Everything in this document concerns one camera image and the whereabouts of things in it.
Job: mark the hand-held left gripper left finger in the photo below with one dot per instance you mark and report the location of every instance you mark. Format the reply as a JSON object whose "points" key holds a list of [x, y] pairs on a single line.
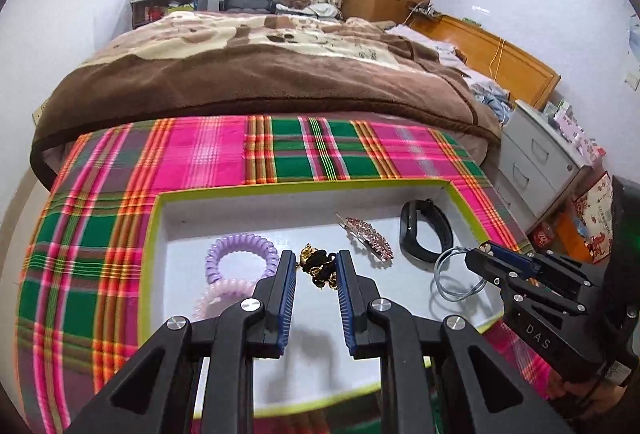
{"points": [[285, 294]]}

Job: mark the pink green plaid cloth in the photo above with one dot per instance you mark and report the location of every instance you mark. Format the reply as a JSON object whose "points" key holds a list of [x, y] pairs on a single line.
{"points": [[90, 239]]}

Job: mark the yellow-green shallow box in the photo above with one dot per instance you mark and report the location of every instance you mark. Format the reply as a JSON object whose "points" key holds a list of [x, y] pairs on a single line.
{"points": [[300, 224]]}

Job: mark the white power strip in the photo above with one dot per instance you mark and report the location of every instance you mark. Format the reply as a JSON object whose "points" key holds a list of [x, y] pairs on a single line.
{"points": [[425, 9]]}

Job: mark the person's right hand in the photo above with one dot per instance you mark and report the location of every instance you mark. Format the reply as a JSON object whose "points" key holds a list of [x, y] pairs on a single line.
{"points": [[575, 396]]}

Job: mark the grey drawer cabinet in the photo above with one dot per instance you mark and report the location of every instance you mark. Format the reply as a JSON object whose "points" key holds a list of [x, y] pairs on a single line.
{"points": [[540, 164]]}

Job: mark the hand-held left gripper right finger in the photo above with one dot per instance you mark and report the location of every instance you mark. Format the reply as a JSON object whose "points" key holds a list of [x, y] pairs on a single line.
{"points": [[347, 299]]}

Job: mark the bed with brown blanket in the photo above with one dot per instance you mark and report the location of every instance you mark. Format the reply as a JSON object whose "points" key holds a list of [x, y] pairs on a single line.
{"points": [[250, 79]]}

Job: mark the black wristband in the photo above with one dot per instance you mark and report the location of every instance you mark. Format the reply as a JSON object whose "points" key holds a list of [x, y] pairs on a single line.
{"points": [[407, 234]]}

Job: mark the white blue bedding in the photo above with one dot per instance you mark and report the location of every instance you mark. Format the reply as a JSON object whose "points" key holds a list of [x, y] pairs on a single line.
{"points": [[450, 54]]}

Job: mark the pink rhinestone hair clip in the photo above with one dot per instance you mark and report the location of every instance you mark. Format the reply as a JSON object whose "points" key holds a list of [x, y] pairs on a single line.
{"points": [[372, 241]]}

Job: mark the pink white boxes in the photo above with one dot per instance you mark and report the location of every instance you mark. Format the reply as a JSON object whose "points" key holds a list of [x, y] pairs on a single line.
{"points": [[572, 129]]}

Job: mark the orange box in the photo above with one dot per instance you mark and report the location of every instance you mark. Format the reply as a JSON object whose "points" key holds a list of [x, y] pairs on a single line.
{"points": [[567, 236]]}

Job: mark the shelf with bottles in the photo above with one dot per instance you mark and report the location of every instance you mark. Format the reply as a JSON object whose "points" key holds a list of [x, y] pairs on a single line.
{"points": [[165, 9]]}

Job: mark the wooden headboard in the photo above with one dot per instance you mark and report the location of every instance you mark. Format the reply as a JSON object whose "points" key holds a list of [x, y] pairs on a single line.
{"points": [[520, 64]]}

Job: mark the red soda package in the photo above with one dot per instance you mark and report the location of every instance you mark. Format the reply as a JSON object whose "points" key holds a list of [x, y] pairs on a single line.
{"points": [[544, 236]]}

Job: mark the red white printed bag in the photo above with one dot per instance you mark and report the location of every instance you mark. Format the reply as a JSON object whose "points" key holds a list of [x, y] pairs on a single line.
{"points": [[595, 219]]}

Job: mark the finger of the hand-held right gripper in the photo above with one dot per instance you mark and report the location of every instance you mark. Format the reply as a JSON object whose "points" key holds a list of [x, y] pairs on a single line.
{"points": [[487, 266], [517, 259]]}

